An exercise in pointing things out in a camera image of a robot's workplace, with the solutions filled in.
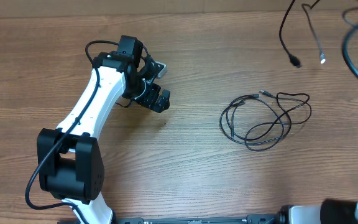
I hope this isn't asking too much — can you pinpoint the thin black USB-C cable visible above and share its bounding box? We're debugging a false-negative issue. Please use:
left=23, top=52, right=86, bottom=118
left=219, top=89, right=313, bottom=152

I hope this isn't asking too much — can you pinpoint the black USB-A cable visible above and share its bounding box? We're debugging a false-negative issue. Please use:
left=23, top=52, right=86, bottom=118
left=278, top=0, right=326, bottom=68

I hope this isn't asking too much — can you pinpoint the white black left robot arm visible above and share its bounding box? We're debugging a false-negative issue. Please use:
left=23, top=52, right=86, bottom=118
left=25, top=35, right=170, bottom=223

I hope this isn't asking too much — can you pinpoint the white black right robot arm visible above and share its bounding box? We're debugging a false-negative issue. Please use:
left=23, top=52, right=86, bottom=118
left=268, top=23, right=358, bottom=224

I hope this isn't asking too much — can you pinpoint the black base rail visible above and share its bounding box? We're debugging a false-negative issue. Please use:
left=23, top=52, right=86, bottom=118
left=57, top=213, right=279, bottom=224

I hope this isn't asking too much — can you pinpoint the cardboard wall panel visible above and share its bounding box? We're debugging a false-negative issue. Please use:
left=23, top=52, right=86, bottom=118
left=0, top=0, right=358, bottom=19

